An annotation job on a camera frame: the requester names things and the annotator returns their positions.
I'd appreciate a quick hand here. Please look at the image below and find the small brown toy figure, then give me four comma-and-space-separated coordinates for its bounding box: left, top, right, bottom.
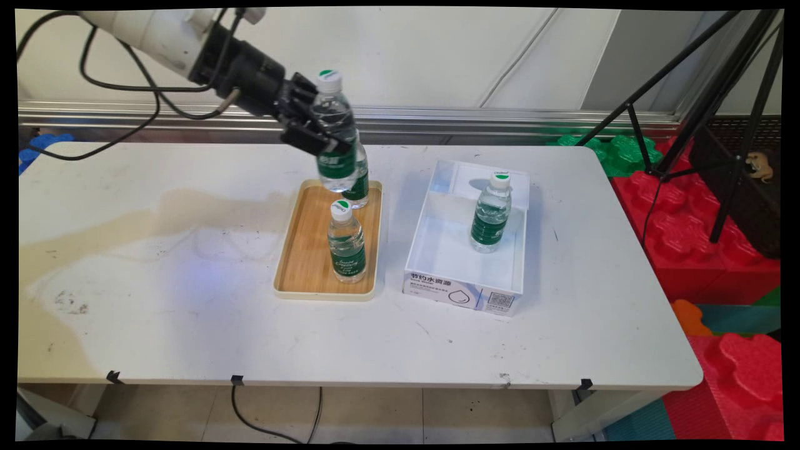
745, 152, 774, 184

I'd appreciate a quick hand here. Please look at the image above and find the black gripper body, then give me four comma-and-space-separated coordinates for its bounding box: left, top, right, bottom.
212, 28, 298, 119

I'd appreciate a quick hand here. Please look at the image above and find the wooden serving tray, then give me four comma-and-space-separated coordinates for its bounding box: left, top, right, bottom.
273, 179, 384, 302

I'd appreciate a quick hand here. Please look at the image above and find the black floor cable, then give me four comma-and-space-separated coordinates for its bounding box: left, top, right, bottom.
231, 384, 324, 444

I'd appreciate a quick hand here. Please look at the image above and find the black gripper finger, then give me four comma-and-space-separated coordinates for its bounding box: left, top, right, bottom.
281, 119, 352, 157
284, 72, 321, 121

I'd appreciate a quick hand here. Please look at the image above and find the green foam building block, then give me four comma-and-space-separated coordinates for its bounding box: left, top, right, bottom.
547, 133, 663, 178

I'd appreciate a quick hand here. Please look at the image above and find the white table leg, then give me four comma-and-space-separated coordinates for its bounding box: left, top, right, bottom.
17, 386, 98, 441
550, 391, 657, 443

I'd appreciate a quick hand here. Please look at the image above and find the orange foam piece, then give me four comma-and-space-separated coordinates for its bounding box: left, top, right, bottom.
671, 299, 713, 337

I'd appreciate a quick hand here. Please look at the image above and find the aluminium wall rail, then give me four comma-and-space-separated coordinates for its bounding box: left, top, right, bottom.
17, 100, 682, 135

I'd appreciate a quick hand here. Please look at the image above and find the white storage box green print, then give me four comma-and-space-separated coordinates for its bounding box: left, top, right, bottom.
402, 158, 532, 318

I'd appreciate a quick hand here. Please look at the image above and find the dark grille cabinet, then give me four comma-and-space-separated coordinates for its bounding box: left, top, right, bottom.
691, 116, 782, 260

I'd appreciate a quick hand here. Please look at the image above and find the black tripod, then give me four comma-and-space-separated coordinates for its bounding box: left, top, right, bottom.
575, 9, 785, 244

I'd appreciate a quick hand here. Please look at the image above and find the water bottle green label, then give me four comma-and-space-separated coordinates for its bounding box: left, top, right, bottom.
311, 70, 358, 193
470, 173, 513, 254
341, 141, 369, 210
327, 200, 368, 285

